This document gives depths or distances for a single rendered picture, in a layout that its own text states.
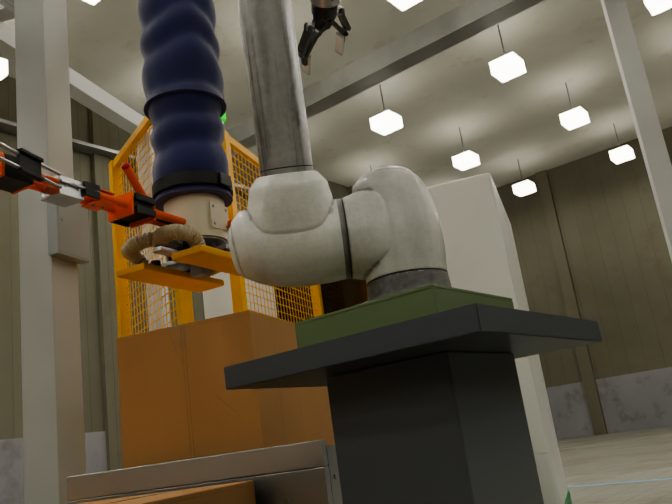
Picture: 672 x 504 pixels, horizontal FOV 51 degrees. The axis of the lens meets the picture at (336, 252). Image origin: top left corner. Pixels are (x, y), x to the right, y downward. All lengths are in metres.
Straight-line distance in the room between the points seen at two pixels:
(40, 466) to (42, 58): 1.70
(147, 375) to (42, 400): 1.09
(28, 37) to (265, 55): 2.29
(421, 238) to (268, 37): 0.45
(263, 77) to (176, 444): 0.97
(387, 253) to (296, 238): 0.16
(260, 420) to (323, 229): 0.65
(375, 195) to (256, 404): 0.69
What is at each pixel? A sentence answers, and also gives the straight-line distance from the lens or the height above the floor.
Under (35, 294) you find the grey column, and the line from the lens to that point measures 3.06.
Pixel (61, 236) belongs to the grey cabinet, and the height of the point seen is 1.54.
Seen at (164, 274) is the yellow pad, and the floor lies 1.10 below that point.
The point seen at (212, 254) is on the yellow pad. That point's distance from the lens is 1.82.
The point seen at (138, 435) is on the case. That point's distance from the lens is 1.94.
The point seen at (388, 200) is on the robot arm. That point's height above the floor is 1.00.
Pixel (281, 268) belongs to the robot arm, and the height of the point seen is 0.91.
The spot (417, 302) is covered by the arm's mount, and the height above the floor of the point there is 0.79.
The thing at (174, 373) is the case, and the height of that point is 0.83.
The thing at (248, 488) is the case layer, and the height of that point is 0.53.
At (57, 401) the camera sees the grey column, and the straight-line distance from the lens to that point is 2.94.
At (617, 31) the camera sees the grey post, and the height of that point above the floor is 2.83.
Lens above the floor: 0.59
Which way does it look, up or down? 15 degrees up
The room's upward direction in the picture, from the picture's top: 8 degrees counter-clockwise
